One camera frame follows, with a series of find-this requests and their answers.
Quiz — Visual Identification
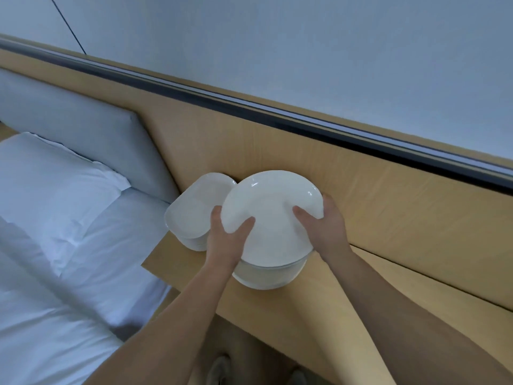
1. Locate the person's left hand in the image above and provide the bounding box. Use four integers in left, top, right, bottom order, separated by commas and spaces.
204, 206, 256, 273

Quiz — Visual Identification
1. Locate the person's right hand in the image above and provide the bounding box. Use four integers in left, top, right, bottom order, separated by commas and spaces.
292, 192, 352, 265

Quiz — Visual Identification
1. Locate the pile of white oblong plates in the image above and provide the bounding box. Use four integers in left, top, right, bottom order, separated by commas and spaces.
164, 172, 238, 252

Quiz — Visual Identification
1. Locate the pile of white round plates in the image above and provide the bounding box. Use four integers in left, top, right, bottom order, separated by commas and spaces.
220, 170, 325, 291

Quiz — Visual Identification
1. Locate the person's right forearm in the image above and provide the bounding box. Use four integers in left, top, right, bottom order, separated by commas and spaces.
327, 248, 513, 385

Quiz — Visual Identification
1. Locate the person's left forearm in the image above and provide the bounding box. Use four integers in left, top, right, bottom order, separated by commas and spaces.
84, 264, 237, 385

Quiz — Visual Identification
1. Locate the white bed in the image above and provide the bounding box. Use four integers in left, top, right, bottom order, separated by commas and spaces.
0, 188, 173, 385

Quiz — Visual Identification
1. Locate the white pillow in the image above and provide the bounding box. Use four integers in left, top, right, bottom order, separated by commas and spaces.
0, 132, 131, 273

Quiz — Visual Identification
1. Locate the grey upholstered headboard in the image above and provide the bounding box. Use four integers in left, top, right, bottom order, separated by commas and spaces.
0, 68, 181, 204

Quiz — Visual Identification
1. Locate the wooden bedside table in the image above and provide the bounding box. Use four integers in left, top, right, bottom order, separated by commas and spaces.
0, 122, 19, 143

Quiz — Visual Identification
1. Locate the black wall rail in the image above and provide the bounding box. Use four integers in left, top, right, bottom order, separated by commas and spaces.
0, 36, 513, 196

